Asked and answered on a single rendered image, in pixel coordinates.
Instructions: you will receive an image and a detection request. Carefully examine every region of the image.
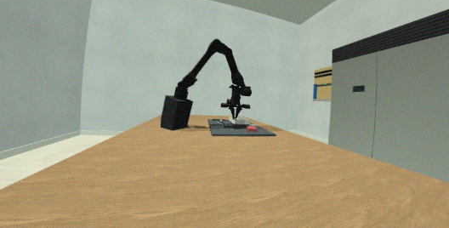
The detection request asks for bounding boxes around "white divided parts tray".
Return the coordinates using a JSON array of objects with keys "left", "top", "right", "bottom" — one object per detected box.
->
[{"left": 229, "top": 117, "right": 251, "bottom": 124}]

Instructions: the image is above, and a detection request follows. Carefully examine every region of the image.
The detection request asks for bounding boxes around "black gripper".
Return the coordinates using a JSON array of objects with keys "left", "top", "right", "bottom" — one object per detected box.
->
[{"left": 221, "top": 95, "right": 250, "bottom": 119}]

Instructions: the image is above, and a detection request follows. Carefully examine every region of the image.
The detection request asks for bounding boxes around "salmon-red block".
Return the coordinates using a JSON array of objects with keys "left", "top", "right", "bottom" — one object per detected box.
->
[{"left": 247, "top": 126, "right": 257, "bottom": 132}]

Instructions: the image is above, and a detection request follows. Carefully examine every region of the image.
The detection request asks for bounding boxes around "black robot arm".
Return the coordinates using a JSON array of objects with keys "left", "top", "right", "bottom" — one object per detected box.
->
[{"left": 173, "top": 39, "right": 252, "bottom": 100}]

